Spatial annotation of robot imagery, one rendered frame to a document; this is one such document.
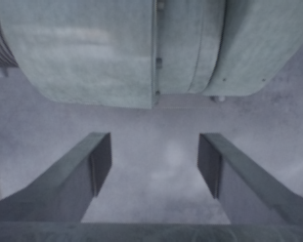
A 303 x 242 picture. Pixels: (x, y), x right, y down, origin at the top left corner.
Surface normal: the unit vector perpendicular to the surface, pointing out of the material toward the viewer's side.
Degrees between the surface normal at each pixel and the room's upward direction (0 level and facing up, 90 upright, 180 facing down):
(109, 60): 28
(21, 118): 0
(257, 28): 49
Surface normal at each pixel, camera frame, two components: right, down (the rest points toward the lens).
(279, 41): -0.01, 0.88
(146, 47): -0.08, 0.51
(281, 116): -0.01, 0.23
